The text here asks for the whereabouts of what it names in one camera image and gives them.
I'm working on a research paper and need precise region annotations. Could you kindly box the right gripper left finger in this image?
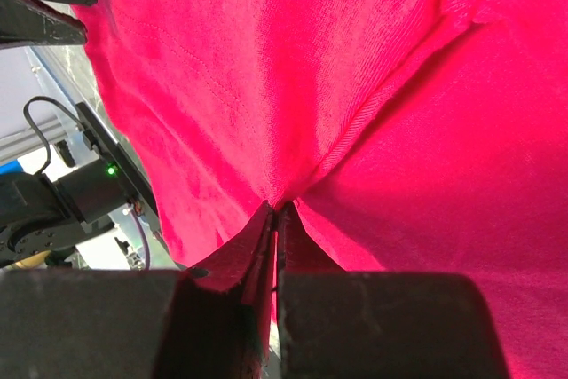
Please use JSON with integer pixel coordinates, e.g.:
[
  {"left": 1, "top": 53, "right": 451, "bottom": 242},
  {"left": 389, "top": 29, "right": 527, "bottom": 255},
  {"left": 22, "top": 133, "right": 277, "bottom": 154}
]
[{"left": 184, "top": 201, "right": 274, "bottom": 361}]

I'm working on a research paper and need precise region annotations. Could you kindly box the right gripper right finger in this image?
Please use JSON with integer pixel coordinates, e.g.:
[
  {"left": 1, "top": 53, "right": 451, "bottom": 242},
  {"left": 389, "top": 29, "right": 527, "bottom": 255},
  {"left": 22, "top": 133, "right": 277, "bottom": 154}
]
[{"left": 275, "top": 201, "right": 344, "bottom": 352}]

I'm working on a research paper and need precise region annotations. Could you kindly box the red t-shirt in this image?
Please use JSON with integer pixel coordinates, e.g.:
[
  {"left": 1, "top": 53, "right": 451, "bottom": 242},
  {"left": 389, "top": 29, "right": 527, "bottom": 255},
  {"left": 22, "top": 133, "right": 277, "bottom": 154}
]
[{"left": 75, "top": 0, "right": 567, "bottom": 378}]

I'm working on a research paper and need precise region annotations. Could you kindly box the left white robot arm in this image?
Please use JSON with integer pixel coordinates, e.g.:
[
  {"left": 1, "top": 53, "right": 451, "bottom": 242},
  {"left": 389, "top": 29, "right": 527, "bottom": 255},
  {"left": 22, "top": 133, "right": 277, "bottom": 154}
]
[{"left": 1, "top": 0, "right": 161, "bottom": 267}]

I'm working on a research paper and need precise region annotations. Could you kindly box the aluminium frame rail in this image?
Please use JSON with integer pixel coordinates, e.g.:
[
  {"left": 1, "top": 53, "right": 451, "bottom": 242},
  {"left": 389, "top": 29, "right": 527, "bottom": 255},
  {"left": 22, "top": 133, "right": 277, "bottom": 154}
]
[{"left": 1, "top": 119, "right": 67, "bottom": 165}]

